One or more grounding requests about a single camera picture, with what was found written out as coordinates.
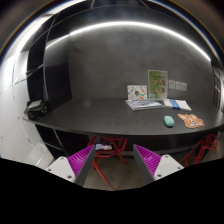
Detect green upright menu sign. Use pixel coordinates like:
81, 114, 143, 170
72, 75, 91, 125
148, 70, 168, 100

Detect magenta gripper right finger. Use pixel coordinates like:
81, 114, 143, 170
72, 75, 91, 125
133, 144, 183, 184

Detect teal computer mouse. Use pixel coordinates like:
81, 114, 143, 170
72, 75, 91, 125
164, 116, 175, 127

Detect small colourful box on chair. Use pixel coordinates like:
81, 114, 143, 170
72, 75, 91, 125
95, 144, 113, 151

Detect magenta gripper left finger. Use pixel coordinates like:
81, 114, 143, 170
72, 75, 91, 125
46, 145, 95, 186

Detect black bag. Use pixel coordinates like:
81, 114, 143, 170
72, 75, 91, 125
24, 100, 48, 120

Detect white wall switch plates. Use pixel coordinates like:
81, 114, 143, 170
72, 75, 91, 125
169, 80, 187, 91

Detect curved LED light strip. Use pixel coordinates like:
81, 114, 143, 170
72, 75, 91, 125
46, 21, 211, 62

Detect white and blue booklet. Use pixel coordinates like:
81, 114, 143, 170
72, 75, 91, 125
164, 99, 191, 111

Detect red metal chair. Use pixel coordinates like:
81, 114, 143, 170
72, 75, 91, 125
180, 134, 217, 167
88, 136, 127, 188

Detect white illustrated card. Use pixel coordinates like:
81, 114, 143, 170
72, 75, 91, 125
127, 85, 147, 100

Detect red metal chair right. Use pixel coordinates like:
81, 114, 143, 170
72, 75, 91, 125
180, 134, 217, 167

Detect black shelving unit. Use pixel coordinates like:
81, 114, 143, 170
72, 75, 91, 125
26, 12, 72, 111

